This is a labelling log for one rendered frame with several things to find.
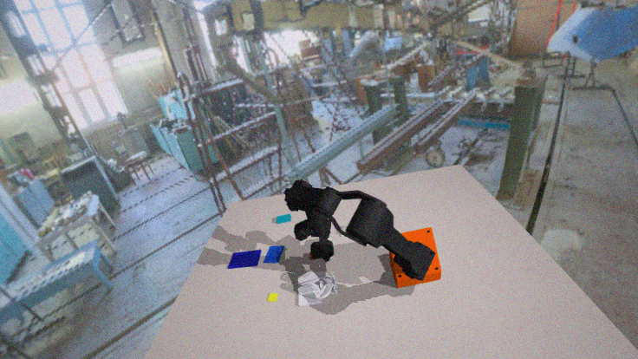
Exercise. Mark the small teal block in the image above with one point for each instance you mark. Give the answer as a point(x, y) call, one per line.
point(283, 218)

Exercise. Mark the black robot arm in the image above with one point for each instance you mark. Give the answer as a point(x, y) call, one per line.
point(372, 224)

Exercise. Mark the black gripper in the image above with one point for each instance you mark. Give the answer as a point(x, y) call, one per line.
point(323, 248)

